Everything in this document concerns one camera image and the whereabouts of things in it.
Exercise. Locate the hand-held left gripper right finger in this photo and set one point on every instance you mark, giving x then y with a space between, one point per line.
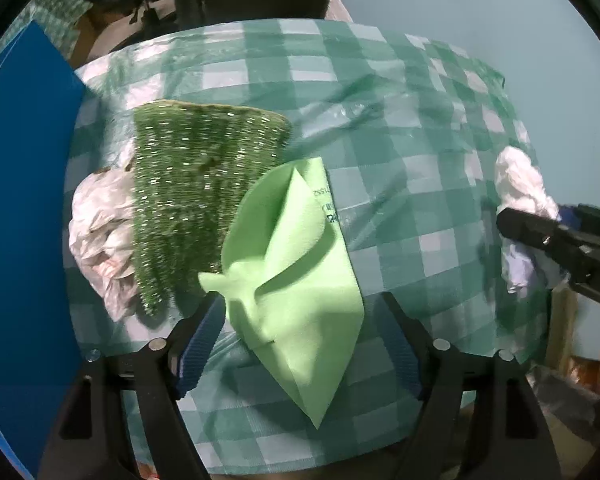
400 352

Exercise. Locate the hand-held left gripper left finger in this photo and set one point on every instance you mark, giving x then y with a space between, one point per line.
200 352

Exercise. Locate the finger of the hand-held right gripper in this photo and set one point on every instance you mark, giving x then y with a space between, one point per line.
595 212
535 232

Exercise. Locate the white cloth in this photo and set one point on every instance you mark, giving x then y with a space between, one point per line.
520 185

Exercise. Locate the light green microfiber cloth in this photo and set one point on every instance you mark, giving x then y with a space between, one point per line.
290 285

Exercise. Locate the pale pink cloth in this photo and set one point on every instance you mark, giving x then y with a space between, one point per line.
100 230

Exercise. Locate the sparkly green scrubbing cloth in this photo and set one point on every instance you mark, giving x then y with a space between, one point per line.
190 185

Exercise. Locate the wooden table leg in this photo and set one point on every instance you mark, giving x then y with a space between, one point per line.
562 325

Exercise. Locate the green checked tablecloth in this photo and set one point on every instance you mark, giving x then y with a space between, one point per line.
405 160

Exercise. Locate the green checked cloth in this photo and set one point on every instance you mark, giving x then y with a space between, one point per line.
60 10

